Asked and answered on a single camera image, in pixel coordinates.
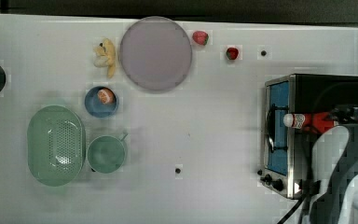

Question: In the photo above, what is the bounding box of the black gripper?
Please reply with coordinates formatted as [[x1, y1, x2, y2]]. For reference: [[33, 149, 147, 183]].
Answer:
[[331, 105, 358, 124]]

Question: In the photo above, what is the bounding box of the red plush ketchup bottle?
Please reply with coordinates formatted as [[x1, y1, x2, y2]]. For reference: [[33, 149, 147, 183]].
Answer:
[[282, 111, 358, 135]]

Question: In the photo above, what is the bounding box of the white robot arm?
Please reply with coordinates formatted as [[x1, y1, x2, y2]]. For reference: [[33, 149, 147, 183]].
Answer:
[[298, 109, 358, 224]]

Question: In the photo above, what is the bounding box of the black toaster oven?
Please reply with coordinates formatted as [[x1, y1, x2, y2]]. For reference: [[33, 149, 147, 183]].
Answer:
[[260, 74, 358, 200]]

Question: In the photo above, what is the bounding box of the red strawberry toy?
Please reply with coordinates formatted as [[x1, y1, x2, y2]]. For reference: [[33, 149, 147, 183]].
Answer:
[[226, 47, 239, 61]]

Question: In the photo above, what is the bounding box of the pink strawberry toy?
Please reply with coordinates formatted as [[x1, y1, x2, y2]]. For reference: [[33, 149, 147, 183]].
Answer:
[[192, 31, 209, 46]]

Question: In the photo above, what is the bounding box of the lilac round plate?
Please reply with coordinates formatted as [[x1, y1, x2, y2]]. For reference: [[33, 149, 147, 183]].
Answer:
[[119, 17, 192, 91]]

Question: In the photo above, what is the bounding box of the orange slice toy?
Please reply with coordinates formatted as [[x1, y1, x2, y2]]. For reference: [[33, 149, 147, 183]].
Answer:
[[97, 88, 116, 105]]

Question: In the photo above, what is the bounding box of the yellow plush toy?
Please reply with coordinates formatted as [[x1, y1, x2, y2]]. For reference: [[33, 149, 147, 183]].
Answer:
[[93, 38, 116, 78]]

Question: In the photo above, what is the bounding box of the blue bowl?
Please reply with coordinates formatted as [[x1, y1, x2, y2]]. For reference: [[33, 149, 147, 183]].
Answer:
[[84, 86, 119, 118]]

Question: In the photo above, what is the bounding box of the green oval colander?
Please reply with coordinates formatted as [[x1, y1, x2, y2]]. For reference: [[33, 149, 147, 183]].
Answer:
[[27, 105, 86, 187]]

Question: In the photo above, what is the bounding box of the green cup with handle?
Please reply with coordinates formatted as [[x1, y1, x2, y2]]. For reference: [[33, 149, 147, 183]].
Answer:
[[87, 132, 128, 174]]

